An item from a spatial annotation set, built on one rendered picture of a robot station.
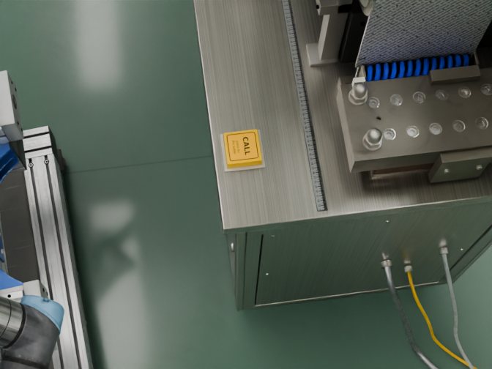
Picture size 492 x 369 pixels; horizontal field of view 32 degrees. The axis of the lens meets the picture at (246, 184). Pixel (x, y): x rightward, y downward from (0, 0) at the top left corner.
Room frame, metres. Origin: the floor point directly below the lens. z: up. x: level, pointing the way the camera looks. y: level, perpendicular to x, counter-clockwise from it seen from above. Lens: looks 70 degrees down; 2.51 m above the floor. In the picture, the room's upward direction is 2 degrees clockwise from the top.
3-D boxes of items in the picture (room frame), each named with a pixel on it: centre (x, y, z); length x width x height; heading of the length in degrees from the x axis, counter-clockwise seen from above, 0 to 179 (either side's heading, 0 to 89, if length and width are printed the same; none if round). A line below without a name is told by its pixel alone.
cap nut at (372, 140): (0.64, -0.23, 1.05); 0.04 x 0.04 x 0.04
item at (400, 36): (0.82, -0.32, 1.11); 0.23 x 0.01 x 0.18; 100
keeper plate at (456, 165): (0.62, -0.41, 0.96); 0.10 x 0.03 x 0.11; 100
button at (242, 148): (0.66, 0.01, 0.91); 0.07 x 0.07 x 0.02; 10
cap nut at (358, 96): (0.73, -0.21, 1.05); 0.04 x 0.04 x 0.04
